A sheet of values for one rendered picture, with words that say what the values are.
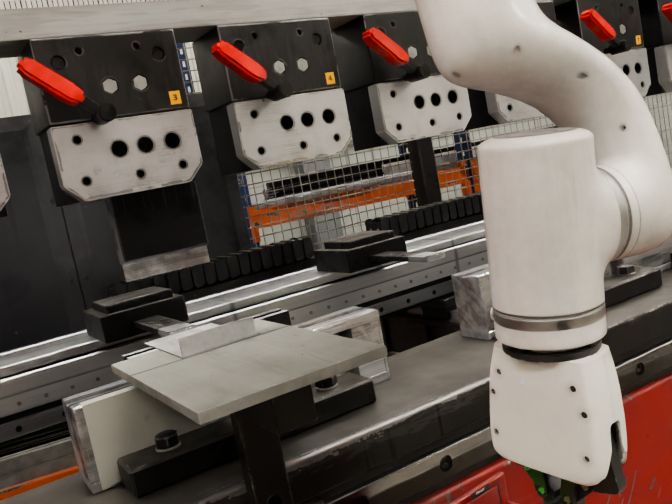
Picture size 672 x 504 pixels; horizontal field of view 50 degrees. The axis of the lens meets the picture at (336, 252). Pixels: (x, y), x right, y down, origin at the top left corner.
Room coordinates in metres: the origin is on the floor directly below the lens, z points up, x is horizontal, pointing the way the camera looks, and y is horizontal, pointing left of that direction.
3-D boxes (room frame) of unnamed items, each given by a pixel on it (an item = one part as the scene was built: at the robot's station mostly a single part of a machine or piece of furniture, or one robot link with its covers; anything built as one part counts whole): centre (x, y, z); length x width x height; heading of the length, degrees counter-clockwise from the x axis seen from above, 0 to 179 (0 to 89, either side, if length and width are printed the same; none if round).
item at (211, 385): (0.70, 0.12, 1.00); 0.26 x 0.18 x 0.01; 30
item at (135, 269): (0.82, 0.19, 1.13); 0.10 x 0.02 x 0.10; 120
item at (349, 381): (0.79, 0.13, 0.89); 0.30 x 0.05 x 0.03; 120
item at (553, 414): (0.56, -0.15, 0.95); 0.10 x 0.07 x 0.11; 38
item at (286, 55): (0.91, 0.04, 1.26); 0.15 x 0.09 x 0.17; 120
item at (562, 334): (0.55, -0.15, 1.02); 0.09 x 0.08 x 0.03; 38
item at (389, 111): (1.01, -0.13, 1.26); 0.15 x 0.09 x 0.17; 120
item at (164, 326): (0.97, 0.26, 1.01); 0.26 x 0.12 x 0.05; 30
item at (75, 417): (0.85, 0.14, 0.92); 0.39 x 0.06 x 0.10; 120
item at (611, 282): (1.08, -0.36, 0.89); 0.30 x 0.05 x 0.03; 120
